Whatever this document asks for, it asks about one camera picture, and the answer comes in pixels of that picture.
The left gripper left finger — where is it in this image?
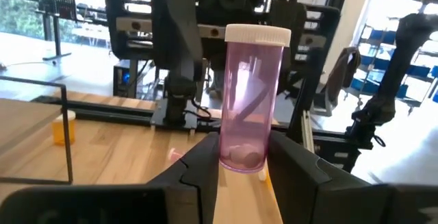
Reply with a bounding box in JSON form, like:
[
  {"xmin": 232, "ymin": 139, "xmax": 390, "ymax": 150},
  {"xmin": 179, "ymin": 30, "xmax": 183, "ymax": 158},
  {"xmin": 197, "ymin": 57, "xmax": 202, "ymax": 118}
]
[{"xmin": 146, "ymin": 132, "xmax": 220, "ymax": 224}]

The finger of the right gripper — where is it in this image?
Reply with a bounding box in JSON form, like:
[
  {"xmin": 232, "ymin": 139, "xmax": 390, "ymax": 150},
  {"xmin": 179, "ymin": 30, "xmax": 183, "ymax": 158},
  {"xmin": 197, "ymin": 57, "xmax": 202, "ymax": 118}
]
[
  {"xmin": 153, "ymin": 0, "xmax": 203, "ymax": 81},
  {"xmin": 277, "ymin": 1, "xmax": 309, "ymax": 97}
]

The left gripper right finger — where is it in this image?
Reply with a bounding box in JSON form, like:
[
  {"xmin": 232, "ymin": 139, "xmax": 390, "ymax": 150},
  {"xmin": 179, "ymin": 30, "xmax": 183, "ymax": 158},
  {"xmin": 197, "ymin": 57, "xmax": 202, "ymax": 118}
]
[{"xmin": 267, "ymin": 130, "xmax": 377, "ymax": 224}]

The purple medicine bottle white cap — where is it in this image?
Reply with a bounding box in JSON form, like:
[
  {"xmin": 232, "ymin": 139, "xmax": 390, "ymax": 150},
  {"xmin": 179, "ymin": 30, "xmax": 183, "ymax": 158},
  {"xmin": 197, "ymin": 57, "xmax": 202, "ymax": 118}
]
[
  {"xmin": 218, "ymin": 23, "xmax": 292, "ymax": 174},
  {"xmin": 167, "ymin": 147, "xmax": 188, "ymax": 163}
]

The tall orange medicine bottle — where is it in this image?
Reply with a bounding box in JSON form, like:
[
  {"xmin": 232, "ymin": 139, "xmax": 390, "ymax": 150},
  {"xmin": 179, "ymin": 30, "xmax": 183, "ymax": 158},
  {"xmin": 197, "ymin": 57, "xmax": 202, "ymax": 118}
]
[{"xmin": 257, "ymin": 167, "xmax": 274, "ymax": 197}]

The short wide orange medicine bottle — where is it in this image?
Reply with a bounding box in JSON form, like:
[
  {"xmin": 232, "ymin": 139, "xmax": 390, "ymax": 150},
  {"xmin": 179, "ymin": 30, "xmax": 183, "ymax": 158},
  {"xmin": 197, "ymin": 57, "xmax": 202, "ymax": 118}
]
[{"xmin": 51, "ymin": 110, "xmax": 77, "ymax": 146}]

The black computer tower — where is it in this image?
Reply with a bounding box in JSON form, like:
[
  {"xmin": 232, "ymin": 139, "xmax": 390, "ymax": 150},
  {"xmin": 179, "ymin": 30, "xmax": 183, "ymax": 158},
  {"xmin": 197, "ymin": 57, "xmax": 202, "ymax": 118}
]
[{"xmin": 112, "ymin": 59, "xmax": 138, "ymax": 98}]

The grey hanging jacket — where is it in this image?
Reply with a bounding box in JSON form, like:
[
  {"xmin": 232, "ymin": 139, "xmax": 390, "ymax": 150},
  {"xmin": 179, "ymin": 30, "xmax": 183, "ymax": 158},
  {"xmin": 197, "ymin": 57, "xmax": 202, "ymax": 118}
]
[{"xmin": 324, "ymin": 47, "xmax": 362, "ymax": 107}]

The black panel stand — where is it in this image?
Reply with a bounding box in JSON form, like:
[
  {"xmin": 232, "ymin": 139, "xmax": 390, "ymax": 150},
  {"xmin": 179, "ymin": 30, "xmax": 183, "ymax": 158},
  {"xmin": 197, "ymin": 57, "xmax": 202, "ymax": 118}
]
[{"xmin": 36, "ymin": 0, "xmax": 78, "ymax": 62}]

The black jointed stand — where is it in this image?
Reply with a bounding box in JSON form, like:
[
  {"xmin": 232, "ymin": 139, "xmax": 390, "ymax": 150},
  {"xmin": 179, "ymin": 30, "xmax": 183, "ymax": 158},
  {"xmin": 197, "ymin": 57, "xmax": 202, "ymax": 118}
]
[{"xmin": 345, "ymin": 11, "xmax": 438, "ymax": 151}]

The shelving with blue bins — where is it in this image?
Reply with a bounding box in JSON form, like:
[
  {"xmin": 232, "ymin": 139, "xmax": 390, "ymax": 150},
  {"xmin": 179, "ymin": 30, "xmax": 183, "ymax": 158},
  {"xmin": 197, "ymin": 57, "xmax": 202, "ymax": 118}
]
[{"xmin": 352, "ymin": 21, "xmax": 438, "ymax": 105}]

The black aluminium table frame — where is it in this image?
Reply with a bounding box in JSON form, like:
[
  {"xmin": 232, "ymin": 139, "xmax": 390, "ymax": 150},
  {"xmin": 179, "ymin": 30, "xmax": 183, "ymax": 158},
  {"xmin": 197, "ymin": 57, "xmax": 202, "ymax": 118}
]
[{"xmin": 32, "ymin": 45, "xmax": 362, "ymax": 173}]

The wooden shelf black metal frame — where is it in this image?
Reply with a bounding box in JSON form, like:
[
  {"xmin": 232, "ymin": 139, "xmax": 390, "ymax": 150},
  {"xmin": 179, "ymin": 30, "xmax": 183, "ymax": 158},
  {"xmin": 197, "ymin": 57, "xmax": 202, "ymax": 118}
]
[{"xmin": 0, "ymin": 75, "xmax": 75, "ymax": 186}]

